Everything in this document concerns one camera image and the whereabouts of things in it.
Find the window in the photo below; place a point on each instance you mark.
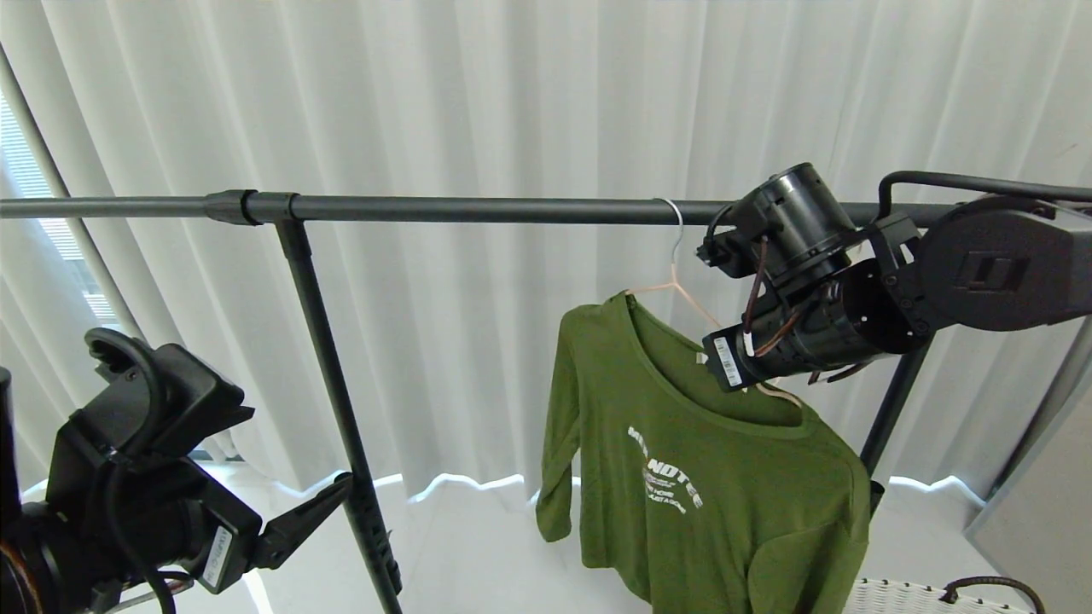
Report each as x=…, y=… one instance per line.
x=43, y=213

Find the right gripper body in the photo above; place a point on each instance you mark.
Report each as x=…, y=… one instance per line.
x=853, y=324

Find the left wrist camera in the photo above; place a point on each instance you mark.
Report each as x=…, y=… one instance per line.
x=188, y=401

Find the green long-sleeved shirt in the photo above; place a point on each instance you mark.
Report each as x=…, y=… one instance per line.
x=614, y=409

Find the pink clothes hanger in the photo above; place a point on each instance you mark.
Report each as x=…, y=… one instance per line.
x=695, y=305

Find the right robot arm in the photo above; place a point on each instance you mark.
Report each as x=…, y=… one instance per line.
x=1007, y=264

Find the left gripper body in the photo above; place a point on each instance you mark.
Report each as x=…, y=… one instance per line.
x=171, y=529

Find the white laundry basket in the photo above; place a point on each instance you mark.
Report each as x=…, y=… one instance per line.
x=904, y=597

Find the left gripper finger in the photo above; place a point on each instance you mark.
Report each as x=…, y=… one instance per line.
x=290, y=533

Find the black clothes rack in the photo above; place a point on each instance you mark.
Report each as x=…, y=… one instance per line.
x=469, y=209

